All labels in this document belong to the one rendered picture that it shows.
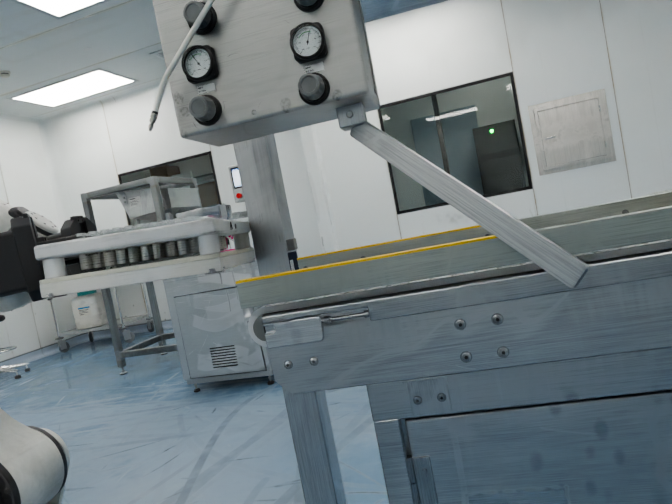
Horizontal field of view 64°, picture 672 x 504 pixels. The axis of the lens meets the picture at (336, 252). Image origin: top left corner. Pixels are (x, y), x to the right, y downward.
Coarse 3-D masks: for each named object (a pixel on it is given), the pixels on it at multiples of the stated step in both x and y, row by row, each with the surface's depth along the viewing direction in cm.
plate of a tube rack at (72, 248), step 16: (176, 224) 70; (192, 224) 70; (208, 224) 70; (224, 224) 75; (240, 224) 86; (80, 240) 71; (96, 240) 71; (112, 240) 70; (128, 240) 70; (144, 240) 70; (160, 240) 70; (176, 240) 76; (48, 256) 71; (64, 256) 71
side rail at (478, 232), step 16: (576, 208) 82; (592, 208) 80; (608, 208) 80; (624, 208) 80; (640, 208) 79; (528, 224) 82; (544, 224) 82; (560, 224) 82; (416, 240) 86; (432, 240) 86; (448, 240) 85; (320, 256) 90; (336, 256) 89; (352, 256) 88; (368, 256) 88
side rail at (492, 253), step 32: (576, 224) 56; (608, 224) 55; (640, 224) 55; (416, 256) 59; (448, 256) 59; (480, 256) 58; (512, 256) 57; (256, 288) 64; (288, 288) 63; (320, 288) 62; (352, 288) 61
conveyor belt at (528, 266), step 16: (576, 256) 58; (592, 256) 57; (608, 256) 57; (480, 272) 60; (496, 272) 60; (512, 272) 59; (368, 288) 64; (384, 288) 62; (400, 288) 62; (416, 288) 61; (272, 304) 66; (288, 304) 65; (304, 304) 64; (320, 304) 64; (256, 336) 66
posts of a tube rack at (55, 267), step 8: (200, 240) 71; (208, 240) 70; (216, 240) 71; (240, 240) 92; (248, 240) 92; (200, 248) 71; (208, 248) 70; (216, 248) 71; (240, 248) 92; (48, 264) 71; (56, 264) 71; (64, 264) 73; (48, 272) 71; (56, 272) 71; (64, 272) 72
